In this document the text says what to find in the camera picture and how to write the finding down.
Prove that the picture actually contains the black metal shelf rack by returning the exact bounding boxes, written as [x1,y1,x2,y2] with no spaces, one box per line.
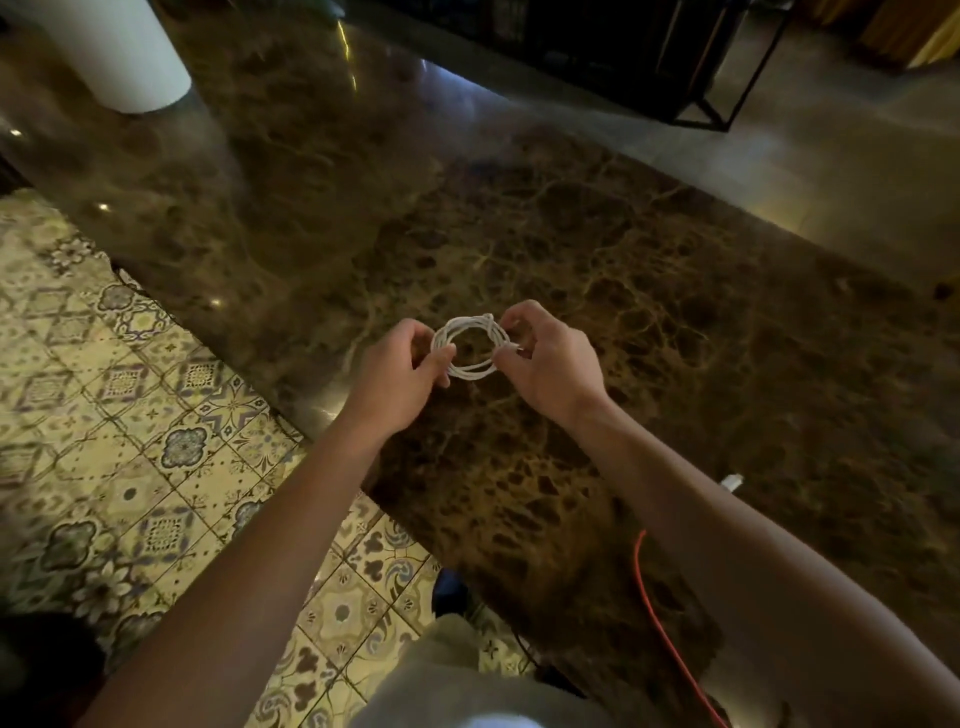
[389,0,796,133]

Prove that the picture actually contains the white charging cable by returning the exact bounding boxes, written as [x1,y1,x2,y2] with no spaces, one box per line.
[429,313,520,382]

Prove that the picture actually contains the person's left hand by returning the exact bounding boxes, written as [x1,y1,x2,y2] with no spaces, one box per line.
[337,318,457,444]

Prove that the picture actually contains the white round column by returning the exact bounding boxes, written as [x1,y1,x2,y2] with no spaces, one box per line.
[14,0,193,115]

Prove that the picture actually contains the red charging cable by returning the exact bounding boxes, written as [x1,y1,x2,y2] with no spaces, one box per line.
[633,473,744,728]

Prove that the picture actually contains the yellow covered chair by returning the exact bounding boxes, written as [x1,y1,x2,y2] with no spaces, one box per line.
[858,0,960,69]

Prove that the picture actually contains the person's left forearm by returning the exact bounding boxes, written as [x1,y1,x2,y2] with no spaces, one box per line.
[74,412,384,728]

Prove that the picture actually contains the person's right hand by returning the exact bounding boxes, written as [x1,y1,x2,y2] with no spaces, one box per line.
[491,299,610,429]

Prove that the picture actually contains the person's dark shoe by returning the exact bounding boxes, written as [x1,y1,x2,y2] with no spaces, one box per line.
[431,568,474,620]

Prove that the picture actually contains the person's right forearm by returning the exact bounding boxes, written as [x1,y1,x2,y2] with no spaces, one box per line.
[569,397,960,676]

